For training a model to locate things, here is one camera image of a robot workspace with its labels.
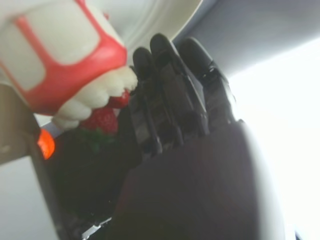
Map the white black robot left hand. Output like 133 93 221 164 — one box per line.
0 32 290 240

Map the orange object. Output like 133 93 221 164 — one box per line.
36 128 56 161

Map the toy strawberry cake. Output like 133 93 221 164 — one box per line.
0 0 139 152

